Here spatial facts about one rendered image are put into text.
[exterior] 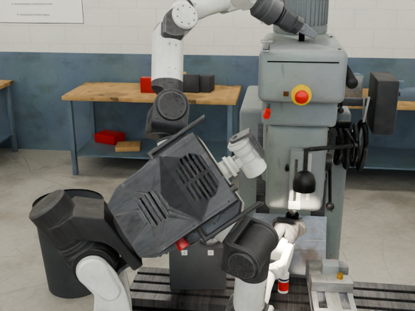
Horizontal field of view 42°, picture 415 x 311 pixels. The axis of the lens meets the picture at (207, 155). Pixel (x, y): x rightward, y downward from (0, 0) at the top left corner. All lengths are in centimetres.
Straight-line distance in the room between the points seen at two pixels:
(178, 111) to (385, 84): 93
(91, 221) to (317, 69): 78
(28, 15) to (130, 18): 120
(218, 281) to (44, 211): 93
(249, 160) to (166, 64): 35
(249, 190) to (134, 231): 110
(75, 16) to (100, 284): 521
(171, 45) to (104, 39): 488
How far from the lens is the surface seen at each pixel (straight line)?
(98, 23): 641
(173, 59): 153
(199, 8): 164
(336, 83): 165
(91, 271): 148
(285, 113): 177
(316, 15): 202
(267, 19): 177
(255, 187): 239
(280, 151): 184
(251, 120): 229
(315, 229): 243
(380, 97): 212
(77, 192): 399
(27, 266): 438
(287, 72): 164
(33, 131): 699
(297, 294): 220
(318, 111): 177
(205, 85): 571
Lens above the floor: 212
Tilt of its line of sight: 19 degrees down
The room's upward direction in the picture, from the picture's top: straight up
